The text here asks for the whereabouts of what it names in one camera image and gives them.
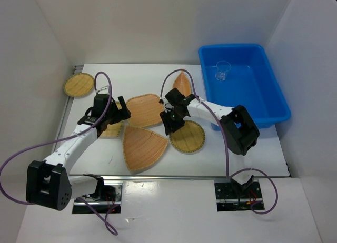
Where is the clear plastic cup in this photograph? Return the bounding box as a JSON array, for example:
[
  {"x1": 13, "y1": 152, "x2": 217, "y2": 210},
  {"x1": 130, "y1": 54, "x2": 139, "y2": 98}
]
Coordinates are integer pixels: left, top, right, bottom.
[{"x1": 215, "y1": 60, "x2": 232, "y2": 82}]

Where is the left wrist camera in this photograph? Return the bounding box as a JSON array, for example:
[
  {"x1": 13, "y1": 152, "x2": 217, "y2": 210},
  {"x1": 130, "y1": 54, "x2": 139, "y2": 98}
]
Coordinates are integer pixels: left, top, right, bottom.
[{"x1": 96, "y1": 85, "x2": 110, "y2": 94}]

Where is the fan-shaped orange woven tray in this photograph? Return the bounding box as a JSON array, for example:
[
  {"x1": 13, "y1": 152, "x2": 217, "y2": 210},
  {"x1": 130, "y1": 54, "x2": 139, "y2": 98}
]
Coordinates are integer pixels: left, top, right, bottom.
[{"x1": 122, "y1": 126, "x2": 169, "y2": 172}]

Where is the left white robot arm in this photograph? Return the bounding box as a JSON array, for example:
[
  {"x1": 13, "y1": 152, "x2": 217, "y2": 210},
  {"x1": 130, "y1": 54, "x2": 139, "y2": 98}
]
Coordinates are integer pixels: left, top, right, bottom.
[{"x1": 26, "y1": 94, "x2": 131, "y2": 211}]

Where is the rounded square orange woven tray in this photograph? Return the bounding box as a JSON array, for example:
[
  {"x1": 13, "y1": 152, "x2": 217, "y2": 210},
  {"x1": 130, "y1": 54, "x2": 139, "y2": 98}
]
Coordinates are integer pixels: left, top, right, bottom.
[{"x1": 126, "y1": 94, "x2": 164, "y2": 128}]

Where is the round bamboo tray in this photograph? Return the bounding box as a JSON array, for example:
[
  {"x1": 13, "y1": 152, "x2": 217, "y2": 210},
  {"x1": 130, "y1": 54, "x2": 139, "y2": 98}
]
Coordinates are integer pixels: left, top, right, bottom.
[
  {"x1": 169, "y1": 120, "x2": 206, "y2": 153},
  {"x1": 63, "y1": 73, "x2": 94, "y2": 98}
]

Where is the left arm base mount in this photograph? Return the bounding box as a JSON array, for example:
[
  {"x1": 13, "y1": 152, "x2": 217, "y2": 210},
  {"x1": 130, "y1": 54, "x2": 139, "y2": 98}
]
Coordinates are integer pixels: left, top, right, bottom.
[{"x1": 72, "y1": 181, "x2": 123, "y2": 215}]

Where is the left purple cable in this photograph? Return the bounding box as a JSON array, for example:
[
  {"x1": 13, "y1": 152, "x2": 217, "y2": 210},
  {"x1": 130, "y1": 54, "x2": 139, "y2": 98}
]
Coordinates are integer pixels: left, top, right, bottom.
[{"x1": 0, "y1": 72, "x2": 123, "y2": 236}]

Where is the boat-shaped orange woven basket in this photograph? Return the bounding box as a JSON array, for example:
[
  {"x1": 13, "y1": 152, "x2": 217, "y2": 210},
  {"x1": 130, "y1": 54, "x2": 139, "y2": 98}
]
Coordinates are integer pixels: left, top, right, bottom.
[{"x1": 172, "y1": 71, "x2": 192, "y2": 97}]

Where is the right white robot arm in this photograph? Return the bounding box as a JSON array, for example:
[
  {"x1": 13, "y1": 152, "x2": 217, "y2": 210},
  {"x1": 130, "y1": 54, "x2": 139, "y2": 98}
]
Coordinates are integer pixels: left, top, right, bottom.
[{"x1": 159, "y1": 88, "x2": 260, "y2": 175}]

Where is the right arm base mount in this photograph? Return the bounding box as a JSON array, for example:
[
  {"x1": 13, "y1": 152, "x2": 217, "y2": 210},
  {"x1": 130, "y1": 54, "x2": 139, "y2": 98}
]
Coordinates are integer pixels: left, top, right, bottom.
[{"x1": 214, "y1": 181, "x2": 265, "y2": 212}]

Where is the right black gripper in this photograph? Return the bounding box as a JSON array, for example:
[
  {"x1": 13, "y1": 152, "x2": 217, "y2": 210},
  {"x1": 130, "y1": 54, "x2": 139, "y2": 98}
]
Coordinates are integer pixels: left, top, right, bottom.
[{"x1": 160, "y1": 107, "x2": 186, "y2": 135}]

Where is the trapezoid yellow bamboo tray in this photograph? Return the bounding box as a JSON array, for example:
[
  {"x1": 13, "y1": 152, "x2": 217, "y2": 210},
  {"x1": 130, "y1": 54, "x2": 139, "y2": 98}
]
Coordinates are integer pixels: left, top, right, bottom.
[{"x1": 99, "y1": 100, "x2": 126, "y2": 139}]

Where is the blue plastic bin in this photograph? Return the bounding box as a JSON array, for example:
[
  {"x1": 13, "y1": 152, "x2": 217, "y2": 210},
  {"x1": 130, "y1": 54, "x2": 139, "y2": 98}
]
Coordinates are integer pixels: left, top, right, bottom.
[{"x1": 198, "y1": 44, "x2": 291, "y2": 129}]

